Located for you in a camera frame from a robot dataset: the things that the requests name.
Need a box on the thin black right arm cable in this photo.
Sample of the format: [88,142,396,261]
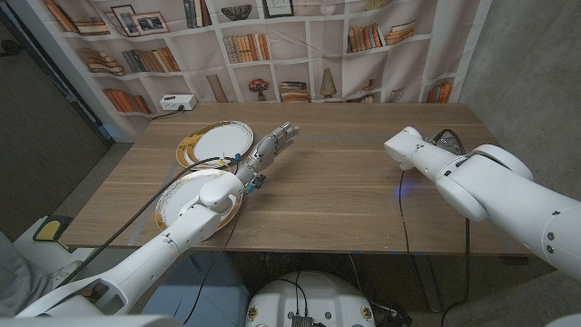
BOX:
[398,170,409,254]

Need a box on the white power strip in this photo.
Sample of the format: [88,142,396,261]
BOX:
[159,94,198,112]

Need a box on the black torso cable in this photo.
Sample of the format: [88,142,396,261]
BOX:
[265,271,310,317]

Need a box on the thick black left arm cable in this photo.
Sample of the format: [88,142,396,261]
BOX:
[58,156,240,287]

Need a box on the black power strip cord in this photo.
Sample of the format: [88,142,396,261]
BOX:
[149,104,186,122]

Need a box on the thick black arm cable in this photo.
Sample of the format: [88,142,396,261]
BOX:
[430,128,472,327]
[58,156,240,287]

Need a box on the person in grey trousers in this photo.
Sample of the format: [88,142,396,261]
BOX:
[0,235,85,318]

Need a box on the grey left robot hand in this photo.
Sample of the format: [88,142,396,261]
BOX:
[234,121,301,185]

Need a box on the grey table leg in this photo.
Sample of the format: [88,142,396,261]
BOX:
[415,254,444,314]

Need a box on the printed bookshelf backdrop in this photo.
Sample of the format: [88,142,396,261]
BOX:
[6,0,495,143]

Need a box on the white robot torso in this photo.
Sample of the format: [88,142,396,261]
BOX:
[244,271,377,327]

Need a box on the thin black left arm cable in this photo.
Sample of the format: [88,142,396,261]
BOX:
[181,190,251,326]

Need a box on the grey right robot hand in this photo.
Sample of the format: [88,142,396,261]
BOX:
[424,134,466,156]

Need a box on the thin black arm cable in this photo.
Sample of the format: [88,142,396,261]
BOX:
[181,190,251,326]
[398,170,409,254]

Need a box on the white gold-rimmed plate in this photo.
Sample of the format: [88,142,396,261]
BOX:
[175,120,255,170]
[154,168,244,233]

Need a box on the yellow and black foot pedal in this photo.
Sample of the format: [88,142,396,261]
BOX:
[32,215,74,243]

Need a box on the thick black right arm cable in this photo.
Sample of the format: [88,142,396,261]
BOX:
[430,128,472,327]

